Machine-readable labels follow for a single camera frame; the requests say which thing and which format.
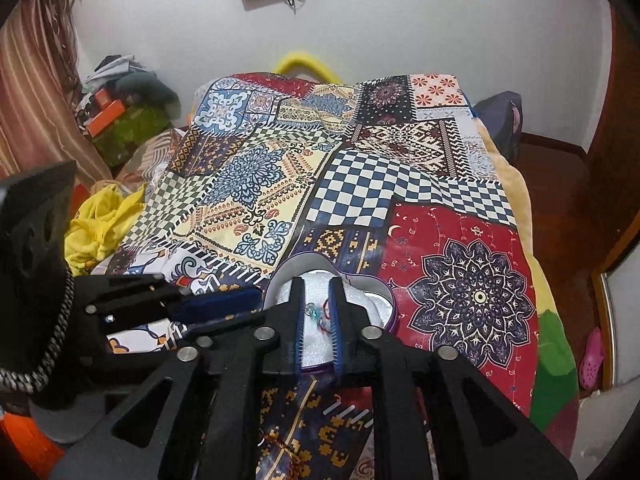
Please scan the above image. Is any purple heart-shaped tin box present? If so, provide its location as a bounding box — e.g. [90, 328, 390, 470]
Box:
[264, 252, 397, 372]

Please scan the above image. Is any yellow cloth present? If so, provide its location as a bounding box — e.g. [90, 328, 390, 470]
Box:
[64, 183, 145, 276]

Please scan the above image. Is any green bag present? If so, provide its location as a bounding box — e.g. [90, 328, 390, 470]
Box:
[92, 106, 171, 168]

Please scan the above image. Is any pink croc shoe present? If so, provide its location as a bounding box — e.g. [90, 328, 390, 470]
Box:
[578, 327, 605, 390]

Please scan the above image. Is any colourful patchwork bedspread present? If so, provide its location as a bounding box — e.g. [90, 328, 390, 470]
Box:
[98, 74, 539, 479]

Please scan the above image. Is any orange box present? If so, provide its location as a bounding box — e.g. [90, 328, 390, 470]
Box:
[86, 100, 126, 138]

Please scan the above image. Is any striped brown curtain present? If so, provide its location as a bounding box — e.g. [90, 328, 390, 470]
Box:
[1, 0, 111, 186]

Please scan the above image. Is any grey cloth pile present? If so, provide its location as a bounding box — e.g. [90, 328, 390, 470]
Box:
[82, 54, 181, 118]

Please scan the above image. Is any dark purple pillow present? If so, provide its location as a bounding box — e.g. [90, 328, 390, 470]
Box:
[473, 91, 523, 164]

